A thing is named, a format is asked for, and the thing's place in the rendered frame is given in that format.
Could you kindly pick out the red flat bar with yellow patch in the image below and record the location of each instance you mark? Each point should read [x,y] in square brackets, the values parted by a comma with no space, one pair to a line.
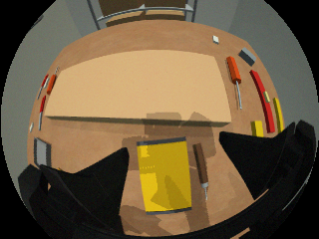
[264,100]

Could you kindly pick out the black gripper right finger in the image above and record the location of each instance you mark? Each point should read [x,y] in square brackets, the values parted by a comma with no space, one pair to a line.
[255,157]

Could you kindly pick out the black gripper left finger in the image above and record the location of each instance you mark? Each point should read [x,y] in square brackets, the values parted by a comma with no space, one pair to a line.
[98,188]

